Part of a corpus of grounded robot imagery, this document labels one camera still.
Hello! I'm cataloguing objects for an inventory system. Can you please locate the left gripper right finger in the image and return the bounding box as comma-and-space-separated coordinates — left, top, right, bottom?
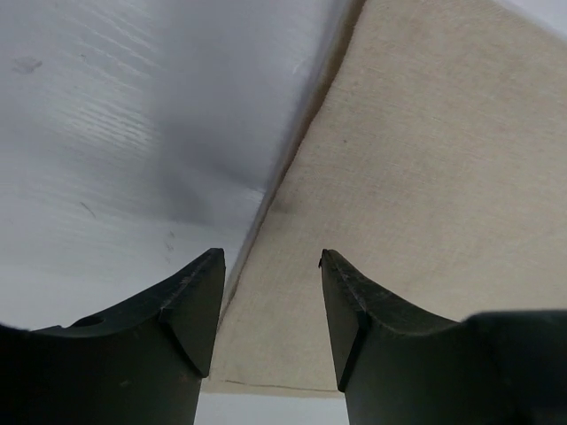
319, 250, 566, 424

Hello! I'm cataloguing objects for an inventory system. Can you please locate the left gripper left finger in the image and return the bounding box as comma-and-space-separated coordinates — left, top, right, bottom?
1, 248, 226, 424

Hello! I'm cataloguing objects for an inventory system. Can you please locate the beige cloth napkin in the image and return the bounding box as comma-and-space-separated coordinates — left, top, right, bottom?
205, 1, 566, 397

